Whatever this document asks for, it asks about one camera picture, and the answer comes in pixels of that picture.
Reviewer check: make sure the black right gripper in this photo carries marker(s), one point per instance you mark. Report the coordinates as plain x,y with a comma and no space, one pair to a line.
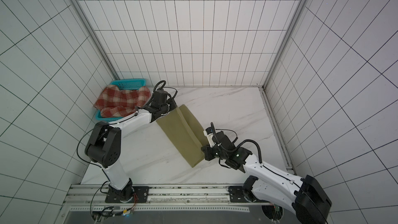
210,149

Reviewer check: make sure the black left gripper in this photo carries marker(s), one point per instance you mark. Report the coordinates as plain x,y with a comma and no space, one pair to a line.
169,106

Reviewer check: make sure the olive green skirt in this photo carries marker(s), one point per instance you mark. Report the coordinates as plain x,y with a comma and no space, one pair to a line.
186,133

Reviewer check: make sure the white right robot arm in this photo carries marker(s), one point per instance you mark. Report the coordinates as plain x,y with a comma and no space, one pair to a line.
302,196

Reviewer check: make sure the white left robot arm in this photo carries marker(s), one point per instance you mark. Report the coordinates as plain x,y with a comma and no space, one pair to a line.
104,145

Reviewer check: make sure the teal plastic basket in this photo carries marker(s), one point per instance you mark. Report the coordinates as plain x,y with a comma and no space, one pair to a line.
126,84

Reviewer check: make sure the red plaid skirt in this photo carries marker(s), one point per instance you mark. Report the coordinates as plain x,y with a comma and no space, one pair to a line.
114,102

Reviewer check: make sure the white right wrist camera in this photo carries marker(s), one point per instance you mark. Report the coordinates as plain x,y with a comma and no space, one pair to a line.
209,136

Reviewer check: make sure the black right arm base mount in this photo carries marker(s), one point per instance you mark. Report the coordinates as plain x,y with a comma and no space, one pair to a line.
244,193

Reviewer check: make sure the aluminium corner post left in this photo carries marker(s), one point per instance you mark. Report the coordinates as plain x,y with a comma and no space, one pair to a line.
89,28

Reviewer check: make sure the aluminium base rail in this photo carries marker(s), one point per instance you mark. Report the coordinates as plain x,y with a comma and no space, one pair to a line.
167,197

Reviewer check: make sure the electronics board with wires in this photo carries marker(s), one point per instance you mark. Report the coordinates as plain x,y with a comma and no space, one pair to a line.
108,212

